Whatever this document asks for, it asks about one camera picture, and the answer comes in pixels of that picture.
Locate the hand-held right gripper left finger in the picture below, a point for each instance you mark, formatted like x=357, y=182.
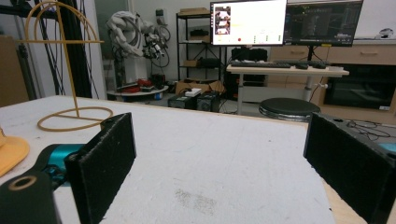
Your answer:
x=99, y=168

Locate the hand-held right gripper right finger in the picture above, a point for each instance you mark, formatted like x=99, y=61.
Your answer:
x=351, y=161

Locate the black round stool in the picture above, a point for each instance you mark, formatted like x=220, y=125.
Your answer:
x=289, y=108

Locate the yellow hat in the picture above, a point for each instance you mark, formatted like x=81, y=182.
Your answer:
x=11, y=152

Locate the wooden cabinet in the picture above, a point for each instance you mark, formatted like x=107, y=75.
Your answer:
x=364, y=54

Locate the white standing desk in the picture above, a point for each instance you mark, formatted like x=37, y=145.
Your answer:
x=289, y=72

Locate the black electronics box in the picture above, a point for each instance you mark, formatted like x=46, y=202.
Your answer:
x=194, y=101

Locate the brown cardboard box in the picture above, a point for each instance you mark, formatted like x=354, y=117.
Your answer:
x=199, y=86

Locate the black keyboard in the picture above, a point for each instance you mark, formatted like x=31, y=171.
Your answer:
x=260, y=64

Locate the dark-screen monitor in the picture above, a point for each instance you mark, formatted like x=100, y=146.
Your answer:
x=322, y=21

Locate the black metal shelf rack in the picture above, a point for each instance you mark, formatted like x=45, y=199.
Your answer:
x=199, y=46

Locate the white-screen monitor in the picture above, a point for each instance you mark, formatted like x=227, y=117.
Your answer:
x=249, y=21

